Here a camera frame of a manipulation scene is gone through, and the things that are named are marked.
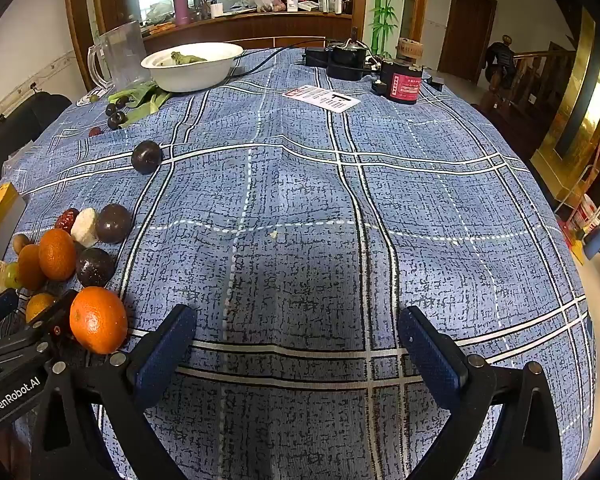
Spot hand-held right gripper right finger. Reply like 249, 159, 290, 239
397, 306, 563, 480

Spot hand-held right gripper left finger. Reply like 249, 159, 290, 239
30, 304, 198, 480

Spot small orange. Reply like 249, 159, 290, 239
26, 292, 57, 323

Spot large orange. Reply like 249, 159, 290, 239
69, 286, 129, 356

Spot dark purple passion fruit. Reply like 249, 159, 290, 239
131, 140, 163, 175
95, 203, 132, 245
75, 247, 116, 288

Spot red jujube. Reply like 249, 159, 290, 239
55, 208, 81, 234

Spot black chair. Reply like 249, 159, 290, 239
0, 91, 73, 196

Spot blue plaid tablecloth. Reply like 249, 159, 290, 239
2, 47, 596, 480

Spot blue container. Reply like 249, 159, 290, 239
582, 227, 600, 261

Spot green vegetable leaves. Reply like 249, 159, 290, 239
107, 82, 175, 117

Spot red cylindrical device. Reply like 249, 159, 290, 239
380, 60, 426, 106

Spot clear glass pitcher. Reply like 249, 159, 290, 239
87, 22, 153, 92

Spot white and red paper card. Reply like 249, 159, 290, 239
282, 86, 362, 113

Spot white bowl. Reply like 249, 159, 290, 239
140, 42, 244, 93

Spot green vegetables in bowl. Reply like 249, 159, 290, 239
159, 51, 208, 66

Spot wooden stair railing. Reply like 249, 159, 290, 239
472, 42, 578, 126

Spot dark jacket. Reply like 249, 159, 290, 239
482, 35, 518, 88

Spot brown tape roll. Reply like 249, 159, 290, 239
397, 37, 424, 63

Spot brown wooden door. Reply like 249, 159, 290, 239
437, 0, 498, 85

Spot purple bottle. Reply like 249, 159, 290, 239
172, 0, 195, 26

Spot wooden counter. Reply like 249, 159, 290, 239
142, 10, 353, 51

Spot black cable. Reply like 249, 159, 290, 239
227, 39, 328, 77

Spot green bamboo wall decor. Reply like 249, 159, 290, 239
367, 0, 406, 58

